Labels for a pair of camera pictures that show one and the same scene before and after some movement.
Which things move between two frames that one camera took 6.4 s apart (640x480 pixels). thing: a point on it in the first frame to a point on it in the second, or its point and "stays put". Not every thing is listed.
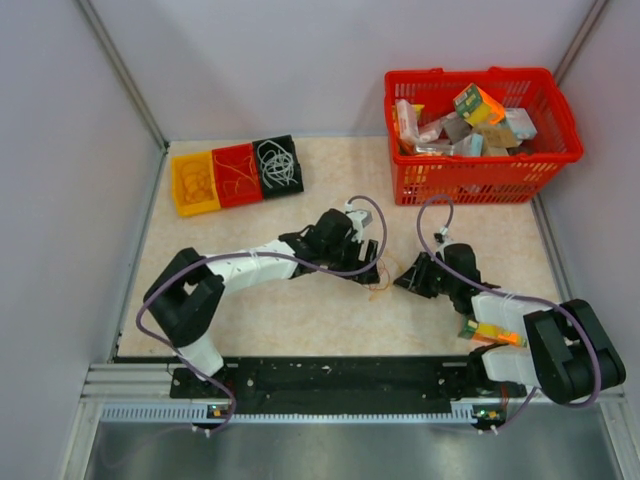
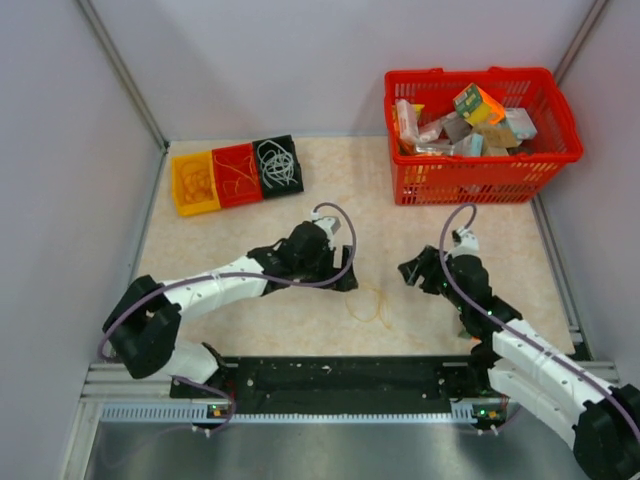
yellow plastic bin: x=195 y=183 stays put
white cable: x=276 y=162 stays put
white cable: x=276 y=163 stays put
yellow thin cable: x=373 y=291 to x=378 y=304
